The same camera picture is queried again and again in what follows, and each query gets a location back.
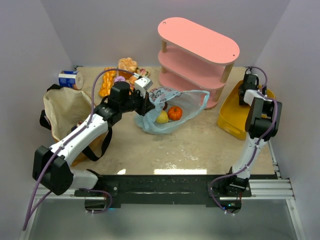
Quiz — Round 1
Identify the yellow pear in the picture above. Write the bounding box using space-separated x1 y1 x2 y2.
155 110 169 124

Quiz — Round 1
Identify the small round bun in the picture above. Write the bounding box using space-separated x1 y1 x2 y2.
128 76 138 86

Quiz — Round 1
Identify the small orange pumpkin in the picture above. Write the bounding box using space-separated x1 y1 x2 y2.
167 106 183 121

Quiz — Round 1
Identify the blue printed plastic bag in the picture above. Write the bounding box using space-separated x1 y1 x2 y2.
134 86 210 135

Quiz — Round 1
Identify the brown paper tote bag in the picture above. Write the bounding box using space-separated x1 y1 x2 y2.
39 84 112 167

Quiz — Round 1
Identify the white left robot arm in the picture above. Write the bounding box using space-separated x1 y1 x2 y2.
32 77 155 196

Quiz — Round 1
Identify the purple frosted donut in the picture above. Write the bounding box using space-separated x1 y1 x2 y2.
114 75 126 83

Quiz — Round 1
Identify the yellow plastic basket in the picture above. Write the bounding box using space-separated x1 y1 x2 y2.
217 80 282 141

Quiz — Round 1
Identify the floral rectangular tray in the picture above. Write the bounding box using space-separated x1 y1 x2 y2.
136 67 150 77

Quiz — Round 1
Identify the twisted orange bread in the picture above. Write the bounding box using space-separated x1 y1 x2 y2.
98 67 117 98

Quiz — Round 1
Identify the orange frosted cupcake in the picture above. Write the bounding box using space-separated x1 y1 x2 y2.
118 57 138 79

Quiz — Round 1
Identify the pink three-tier shelf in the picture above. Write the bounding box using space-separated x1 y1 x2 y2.
157 17 240 109

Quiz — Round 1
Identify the blue white carton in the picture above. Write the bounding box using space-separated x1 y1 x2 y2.
58 70 84 90

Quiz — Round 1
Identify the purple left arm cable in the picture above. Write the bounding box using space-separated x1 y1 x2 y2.
22 68 141 232

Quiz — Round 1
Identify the black table front frame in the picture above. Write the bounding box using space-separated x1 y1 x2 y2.
74 174 252 210

